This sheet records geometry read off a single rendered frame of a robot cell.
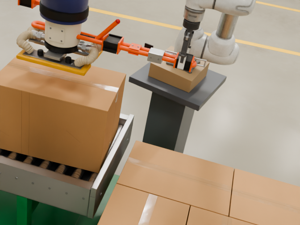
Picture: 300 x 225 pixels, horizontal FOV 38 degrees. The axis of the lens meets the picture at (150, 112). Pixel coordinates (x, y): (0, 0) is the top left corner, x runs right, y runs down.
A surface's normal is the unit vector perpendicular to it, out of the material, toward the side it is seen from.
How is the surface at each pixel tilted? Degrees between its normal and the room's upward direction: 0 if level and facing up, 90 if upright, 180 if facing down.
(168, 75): 90
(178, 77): 90
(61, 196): 90
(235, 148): 0
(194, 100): 0
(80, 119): 90
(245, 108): 0
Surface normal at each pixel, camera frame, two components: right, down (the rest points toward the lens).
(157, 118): -0.47, 0.43
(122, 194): 0.17, -0.82
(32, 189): -0.23, 0.51
